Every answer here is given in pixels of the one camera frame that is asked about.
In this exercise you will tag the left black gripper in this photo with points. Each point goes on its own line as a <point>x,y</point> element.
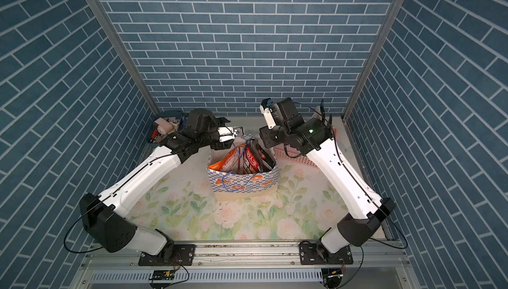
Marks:
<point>217,122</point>

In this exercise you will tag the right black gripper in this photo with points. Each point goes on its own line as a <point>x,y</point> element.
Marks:
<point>264,133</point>

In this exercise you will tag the orange red condiment packet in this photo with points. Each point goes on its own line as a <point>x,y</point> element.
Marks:
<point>229,162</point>

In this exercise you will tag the dark red condiment packet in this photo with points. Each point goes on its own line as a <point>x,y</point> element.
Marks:
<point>256,159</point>

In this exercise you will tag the white checkered paper bag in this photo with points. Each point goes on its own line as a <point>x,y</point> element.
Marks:
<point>234,186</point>

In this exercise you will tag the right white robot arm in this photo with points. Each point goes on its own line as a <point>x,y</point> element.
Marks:
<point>367,209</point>

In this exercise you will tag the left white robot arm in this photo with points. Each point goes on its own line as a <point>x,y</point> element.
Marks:
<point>104,216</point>

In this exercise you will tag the teal stationery tray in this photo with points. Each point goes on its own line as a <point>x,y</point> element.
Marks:
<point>174,117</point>

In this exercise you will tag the floral table mat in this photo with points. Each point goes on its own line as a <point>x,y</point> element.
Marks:
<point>183,205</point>

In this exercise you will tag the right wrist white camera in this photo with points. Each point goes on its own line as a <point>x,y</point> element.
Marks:
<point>282,113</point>

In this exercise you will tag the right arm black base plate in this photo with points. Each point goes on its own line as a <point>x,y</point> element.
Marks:
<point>314,253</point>

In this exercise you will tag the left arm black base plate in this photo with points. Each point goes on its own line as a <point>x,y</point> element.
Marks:
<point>176,254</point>

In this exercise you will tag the aluminium mounting rail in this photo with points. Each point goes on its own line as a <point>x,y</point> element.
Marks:
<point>251,264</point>

